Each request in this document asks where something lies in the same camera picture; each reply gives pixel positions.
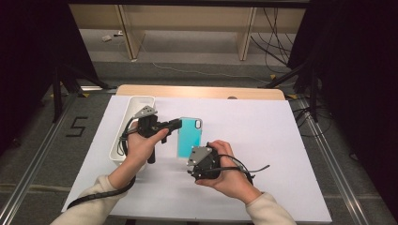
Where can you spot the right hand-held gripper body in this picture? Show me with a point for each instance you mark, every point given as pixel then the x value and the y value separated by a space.
pixel 205 165

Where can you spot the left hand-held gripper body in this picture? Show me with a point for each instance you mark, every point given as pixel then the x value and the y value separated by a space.
pixel 151 125

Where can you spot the iridescent phone case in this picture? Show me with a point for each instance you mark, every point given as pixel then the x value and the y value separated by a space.
pixel 189 137

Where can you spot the white plastic bin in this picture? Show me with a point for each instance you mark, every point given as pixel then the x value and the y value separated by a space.
pixel 137 103

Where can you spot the person's left hand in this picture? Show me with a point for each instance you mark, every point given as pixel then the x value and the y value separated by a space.
pixel 137 150

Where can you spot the person's right hand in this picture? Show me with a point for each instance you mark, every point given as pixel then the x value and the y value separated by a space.
pixel 233 181

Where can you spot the round table grommet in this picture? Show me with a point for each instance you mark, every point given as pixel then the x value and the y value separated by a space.
pixel 232 97

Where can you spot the white table cover sheet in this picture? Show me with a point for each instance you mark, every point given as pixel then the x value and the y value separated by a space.
pixel 266 131

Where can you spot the yellow floor tape piece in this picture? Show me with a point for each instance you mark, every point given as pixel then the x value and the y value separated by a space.
pixel 272 77
pixel 292 96
pixel 84 95

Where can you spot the small white floor object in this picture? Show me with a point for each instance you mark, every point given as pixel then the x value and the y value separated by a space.
pixel 106 38
pixel 119 33

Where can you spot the black metal stand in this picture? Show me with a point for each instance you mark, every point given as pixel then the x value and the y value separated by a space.
pixel 313 93
pixel 57 93

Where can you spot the beige wooden shelf unit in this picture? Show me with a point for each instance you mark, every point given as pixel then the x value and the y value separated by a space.
pixel 187 17

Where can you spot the black curtain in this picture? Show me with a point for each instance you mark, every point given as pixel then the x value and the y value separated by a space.
pixel 25 62
pixel 359 78

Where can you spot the black metal frame bar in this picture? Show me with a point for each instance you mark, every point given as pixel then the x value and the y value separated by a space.
pixel 187 2

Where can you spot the metal floor rail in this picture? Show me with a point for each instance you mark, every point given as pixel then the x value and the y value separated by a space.
pixel 31 170
pixel 328 162

